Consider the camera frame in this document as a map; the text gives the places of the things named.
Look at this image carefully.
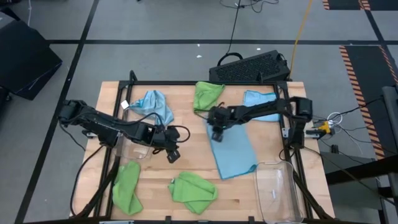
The yellow cable plug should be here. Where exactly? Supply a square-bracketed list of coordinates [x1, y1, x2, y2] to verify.
[317, 121, 335, 134]

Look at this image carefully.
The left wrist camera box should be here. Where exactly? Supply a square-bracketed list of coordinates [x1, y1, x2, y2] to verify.
[165, 126, 182, 142]

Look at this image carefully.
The green microfiber towel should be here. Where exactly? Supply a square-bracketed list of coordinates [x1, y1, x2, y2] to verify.
[193, 81, 226, 113]
[111, 161, 144, 216]
[167, 171, 218, 215]

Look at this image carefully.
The tangled black floor cable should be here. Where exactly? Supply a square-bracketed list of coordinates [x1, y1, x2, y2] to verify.
[220, 0, 280, 14]

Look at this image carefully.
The black hazard-striped floor mat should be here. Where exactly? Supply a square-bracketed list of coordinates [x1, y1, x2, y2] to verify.
[322, 0, 398, 12]
[338, 45, 398, 159]

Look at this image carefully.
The white coiled cable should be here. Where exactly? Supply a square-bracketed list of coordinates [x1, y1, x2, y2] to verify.
[326, 111, 343, 125]

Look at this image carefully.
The clear plastic basket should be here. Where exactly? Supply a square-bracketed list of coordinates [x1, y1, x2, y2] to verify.
[113, 119, 156, 160]
[254, 161, 304, 224]

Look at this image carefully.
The blue microfiber towel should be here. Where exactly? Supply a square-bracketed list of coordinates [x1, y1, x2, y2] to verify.
[243, 90, 280, 123]
[120, 90, 175, 126]
[206, 119, 259, 180]

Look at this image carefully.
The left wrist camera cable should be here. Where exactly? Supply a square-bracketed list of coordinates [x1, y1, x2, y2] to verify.
[167, 124, 192, 144]

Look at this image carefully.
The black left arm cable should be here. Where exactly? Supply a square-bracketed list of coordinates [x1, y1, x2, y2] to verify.
[70, 144, 106, 217]

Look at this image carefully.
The black metal table frame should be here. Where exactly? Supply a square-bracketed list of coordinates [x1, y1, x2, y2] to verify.
[70, 70, 336, 224]

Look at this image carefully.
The black crossbeam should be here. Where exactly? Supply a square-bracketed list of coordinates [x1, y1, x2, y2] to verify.
[325, 154, 398, 186]

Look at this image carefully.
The yellow floor cable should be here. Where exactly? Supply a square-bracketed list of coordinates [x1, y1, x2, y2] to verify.
[289, 0, 314, 78]

